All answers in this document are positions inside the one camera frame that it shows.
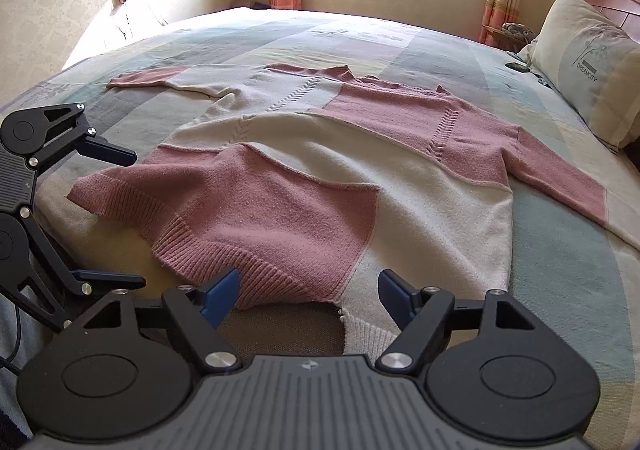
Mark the bed with pastel sheet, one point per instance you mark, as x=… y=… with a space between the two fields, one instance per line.
x=350 y=37

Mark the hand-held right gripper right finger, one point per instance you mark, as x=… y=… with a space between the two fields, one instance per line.
x=397 y=297

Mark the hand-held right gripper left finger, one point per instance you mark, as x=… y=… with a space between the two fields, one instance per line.
x=222 y=295

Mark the wooden bed headboard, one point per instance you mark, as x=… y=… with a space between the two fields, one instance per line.
x=620 y=0

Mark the grey patterned cloth bundle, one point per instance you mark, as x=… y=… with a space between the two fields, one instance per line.
x=520 y=30

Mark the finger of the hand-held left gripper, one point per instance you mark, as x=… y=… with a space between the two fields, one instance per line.
x=110 y=152
x=110 y=280

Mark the pale blue yellow pillow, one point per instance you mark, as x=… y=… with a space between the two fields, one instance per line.
x=526 y=52

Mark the large floral printed pillow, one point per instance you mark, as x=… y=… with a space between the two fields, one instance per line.
x=590 y=65

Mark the wooden nightstand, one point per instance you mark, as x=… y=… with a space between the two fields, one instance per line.
x=495 y=37

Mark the dark low object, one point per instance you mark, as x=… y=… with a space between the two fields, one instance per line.
x=260 y=5

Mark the pink and white knit sweater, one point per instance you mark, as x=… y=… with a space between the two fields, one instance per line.
x=350 y=170

